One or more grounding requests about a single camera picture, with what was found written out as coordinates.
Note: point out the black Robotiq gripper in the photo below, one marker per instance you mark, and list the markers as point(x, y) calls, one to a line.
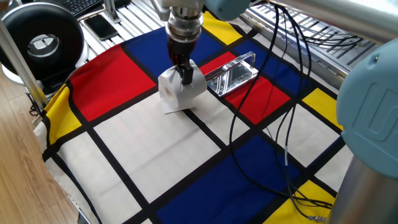
point(182, 49)

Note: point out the white toilet paper roll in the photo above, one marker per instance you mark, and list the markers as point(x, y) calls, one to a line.
point(174, 93)

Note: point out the silver UR5 robot arm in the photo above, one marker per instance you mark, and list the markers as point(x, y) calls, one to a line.
point(367, 109)

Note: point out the Mondrian pattern colour-block tablecloth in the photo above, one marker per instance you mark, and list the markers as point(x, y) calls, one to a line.
point(186, 155)

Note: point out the black smartphone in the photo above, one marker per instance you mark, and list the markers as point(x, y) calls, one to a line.
point(101, 27)

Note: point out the black keyboard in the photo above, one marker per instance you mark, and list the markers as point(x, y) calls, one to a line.
point(81, 6)

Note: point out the aluminium side rack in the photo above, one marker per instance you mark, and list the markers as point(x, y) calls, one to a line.
point(311, 62)

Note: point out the black round speaker device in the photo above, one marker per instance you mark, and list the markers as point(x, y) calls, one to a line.
point(18, 31)

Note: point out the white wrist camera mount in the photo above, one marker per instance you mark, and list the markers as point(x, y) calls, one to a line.
point(161, 9)

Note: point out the aluminium bracket stand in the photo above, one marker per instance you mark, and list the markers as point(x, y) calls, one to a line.
point(111, 12)

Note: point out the aluminium frame post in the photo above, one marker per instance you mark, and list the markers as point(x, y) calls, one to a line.
point(18, 62)

